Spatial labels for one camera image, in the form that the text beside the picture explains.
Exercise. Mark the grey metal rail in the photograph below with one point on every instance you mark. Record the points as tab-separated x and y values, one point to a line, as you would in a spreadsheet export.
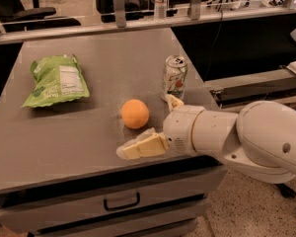
270	85

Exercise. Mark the black drawer handle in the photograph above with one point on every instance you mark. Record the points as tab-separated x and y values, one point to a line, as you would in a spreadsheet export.
121	202

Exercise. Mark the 7up soda can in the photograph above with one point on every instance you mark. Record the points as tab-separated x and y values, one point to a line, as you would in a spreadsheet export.
174	77

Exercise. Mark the black wheeled stand base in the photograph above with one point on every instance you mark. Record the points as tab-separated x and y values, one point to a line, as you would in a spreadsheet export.
285	191

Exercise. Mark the black office chair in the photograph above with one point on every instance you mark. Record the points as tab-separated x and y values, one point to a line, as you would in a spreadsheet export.
15	17

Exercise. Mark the grey drawer cabinet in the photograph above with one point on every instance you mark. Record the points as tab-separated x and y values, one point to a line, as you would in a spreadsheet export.
57	164

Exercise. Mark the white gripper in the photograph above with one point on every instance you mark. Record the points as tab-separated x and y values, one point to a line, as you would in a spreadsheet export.
179	127

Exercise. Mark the clear water bottle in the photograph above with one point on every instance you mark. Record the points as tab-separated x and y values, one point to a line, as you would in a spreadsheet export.
160	9

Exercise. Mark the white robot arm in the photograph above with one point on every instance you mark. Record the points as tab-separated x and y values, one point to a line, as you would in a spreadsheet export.
259	141

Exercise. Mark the green rice chip bag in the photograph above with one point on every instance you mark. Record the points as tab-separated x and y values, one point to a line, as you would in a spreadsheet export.
58	79

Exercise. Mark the orange fruit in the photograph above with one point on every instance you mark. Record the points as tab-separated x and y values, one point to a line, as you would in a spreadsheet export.
134	113

